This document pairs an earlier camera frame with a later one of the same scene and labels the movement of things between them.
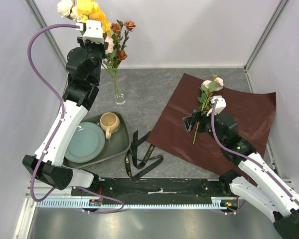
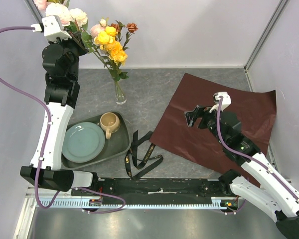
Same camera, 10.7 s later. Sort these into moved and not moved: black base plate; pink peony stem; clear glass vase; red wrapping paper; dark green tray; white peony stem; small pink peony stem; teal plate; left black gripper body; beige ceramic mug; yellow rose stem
Moved: white peony stem; left black gripper body; yellow rose stem; pink peony stem; small pink peony stem
Not moved: black base plate; red wrapping paper; clear glass vase; beige ceramic mug; dark green tray; teal plate
